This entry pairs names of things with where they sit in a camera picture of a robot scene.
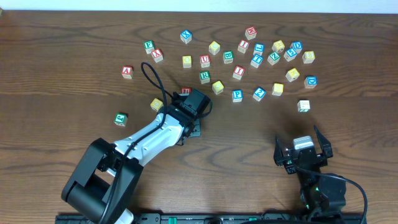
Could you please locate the red u block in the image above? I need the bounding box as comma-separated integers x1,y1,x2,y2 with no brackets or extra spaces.
200,55,211,68
181,87,192,95

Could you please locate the red U block lower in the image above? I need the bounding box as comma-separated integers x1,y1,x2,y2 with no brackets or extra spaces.
181,87,192,95

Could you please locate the red A wooden block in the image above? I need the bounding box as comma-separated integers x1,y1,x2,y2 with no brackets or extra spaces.
121,66,134,79

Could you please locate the blue 5 wooden block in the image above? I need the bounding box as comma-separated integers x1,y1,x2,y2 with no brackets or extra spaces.
284,48,297,62

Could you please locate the red H wooden block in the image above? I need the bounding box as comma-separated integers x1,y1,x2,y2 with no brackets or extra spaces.
245,27,257,40

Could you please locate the yellow S wooden block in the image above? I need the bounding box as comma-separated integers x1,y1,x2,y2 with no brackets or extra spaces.
272,83,284,96

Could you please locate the green B wooden block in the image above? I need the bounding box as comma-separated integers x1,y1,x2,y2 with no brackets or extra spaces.
223,50,234,63

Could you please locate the yellow 2 wooden block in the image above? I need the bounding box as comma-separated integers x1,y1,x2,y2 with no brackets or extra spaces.
150,98,164,112

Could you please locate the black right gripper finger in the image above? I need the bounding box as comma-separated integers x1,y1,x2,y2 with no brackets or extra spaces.
313,125,333,158
273,138,285,166

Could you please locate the green F wooden block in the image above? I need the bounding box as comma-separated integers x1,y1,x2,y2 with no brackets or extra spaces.
144,40,155,54

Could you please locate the green 7 wooden block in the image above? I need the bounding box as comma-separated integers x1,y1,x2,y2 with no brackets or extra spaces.
297,100,310,113

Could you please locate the yellow block lower middle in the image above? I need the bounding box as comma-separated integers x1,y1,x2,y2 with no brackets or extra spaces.
212,80,224,95

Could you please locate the yellow block upper middle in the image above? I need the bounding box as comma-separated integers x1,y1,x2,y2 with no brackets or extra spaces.
209,41,221,55

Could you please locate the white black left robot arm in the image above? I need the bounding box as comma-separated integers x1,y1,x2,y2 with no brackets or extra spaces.
61,89,211,224

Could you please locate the red i block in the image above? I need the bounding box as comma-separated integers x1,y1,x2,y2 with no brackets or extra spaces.
233,65,245,80
238,40,249,54

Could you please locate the red I block near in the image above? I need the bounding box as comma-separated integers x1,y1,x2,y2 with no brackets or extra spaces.
233,65,245,80

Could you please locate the red X wooden block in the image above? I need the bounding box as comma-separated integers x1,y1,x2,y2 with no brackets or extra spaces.
150,49,164,63

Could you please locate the yellow 8 wooden block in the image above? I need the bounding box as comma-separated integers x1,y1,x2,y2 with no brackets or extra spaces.
302,51,315,64

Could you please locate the red U block upper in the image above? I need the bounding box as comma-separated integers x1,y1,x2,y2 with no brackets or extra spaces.
200,55,211,68

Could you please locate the blue T wooden block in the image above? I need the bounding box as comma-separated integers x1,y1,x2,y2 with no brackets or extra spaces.
251,54,264,68

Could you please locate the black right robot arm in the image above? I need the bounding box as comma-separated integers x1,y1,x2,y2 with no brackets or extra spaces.
274,128,346,222

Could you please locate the blue P wooden block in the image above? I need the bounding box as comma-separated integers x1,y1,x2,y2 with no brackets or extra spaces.
232,90,243,103

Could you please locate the blue D block near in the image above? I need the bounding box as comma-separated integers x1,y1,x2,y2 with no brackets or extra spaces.
304,76,318,88

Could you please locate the green Z wooden block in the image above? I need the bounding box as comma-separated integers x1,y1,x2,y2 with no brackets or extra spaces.
267,52,280,65

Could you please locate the yellow O wooden block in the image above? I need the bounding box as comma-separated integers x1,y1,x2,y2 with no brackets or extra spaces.
182,55,192,68

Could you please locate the red I block far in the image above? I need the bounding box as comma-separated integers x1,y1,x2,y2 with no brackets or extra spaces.
238,40,249,54

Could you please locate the green R wooden block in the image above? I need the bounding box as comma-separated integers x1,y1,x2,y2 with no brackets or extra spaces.
200,71,210,84

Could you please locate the green J wooden block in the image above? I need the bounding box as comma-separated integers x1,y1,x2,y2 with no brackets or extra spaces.
114,113,128,126

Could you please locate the blue X wooden block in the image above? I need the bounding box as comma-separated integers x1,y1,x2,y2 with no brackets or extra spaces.
180,30,192,44

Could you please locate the blue D block far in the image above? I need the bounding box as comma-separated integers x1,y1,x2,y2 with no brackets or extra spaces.
290,41,303,54

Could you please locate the blue L wooden block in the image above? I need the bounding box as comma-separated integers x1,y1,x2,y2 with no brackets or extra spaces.
253,43,265,56

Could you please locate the yellow block with picture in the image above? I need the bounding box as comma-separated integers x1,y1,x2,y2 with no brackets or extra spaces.
285,68,300,82

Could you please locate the blue 2 wooden block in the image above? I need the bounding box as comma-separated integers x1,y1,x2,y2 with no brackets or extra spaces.
252,87,266,101

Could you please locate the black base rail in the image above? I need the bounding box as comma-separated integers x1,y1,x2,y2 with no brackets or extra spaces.
55,212,361,224

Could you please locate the blue d block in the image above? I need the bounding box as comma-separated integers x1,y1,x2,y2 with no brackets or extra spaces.
290,41,303,54
304,76,318,88

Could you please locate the yellow block near Z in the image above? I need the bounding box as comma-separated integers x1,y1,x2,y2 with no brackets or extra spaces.
272,40,285,54

